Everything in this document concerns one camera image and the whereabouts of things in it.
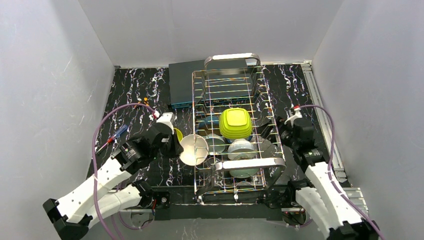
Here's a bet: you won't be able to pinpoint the yellow rimmed bowl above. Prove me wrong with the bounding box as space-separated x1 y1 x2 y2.
173 128 184 142

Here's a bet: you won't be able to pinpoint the beige cream bowl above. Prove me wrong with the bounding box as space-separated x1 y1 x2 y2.
179 134 209 166

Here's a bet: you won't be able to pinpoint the pale white ribbed bowl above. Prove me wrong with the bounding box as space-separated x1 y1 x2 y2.
227 138 257 160

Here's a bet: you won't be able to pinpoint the steel wire dish rack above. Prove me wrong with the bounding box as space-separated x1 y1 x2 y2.
191 53 286 201

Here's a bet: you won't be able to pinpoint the lime green square bowl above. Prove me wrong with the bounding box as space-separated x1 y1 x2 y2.
219 108 253 139

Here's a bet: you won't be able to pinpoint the dark blue gold bowl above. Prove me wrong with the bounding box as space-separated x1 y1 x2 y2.
197 115 221 137

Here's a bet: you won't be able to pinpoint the light green bowl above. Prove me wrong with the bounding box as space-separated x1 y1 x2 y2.
229 168 260 179

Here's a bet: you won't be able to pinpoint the teal speckled bowl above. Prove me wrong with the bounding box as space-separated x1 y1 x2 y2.
205 133 227 155

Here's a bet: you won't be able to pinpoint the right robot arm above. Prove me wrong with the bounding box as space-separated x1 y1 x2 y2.
258 117 379 240

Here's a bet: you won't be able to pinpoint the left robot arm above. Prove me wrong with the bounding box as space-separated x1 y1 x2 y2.
42 122 183 240

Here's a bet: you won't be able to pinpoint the blue red screwdriver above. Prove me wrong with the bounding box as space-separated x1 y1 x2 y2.
95 124 128 155

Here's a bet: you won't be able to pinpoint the yellow black pliers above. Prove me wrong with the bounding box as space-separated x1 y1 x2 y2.
133 97 150 109

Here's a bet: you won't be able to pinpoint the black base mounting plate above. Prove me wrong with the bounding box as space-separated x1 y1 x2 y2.
120 184 319 222

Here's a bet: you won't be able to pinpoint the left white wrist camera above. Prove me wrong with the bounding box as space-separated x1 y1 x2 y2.
153 111 176 132

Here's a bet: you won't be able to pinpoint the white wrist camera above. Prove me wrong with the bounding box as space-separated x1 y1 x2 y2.
153 111 176 132
284 105 303 126

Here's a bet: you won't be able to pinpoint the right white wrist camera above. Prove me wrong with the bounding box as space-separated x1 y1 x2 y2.
284 105 303 126

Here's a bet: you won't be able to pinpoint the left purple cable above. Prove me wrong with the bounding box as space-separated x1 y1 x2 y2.
91 102 158 240

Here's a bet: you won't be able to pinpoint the dark grey network switch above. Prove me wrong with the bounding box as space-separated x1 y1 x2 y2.
168 59 257 109

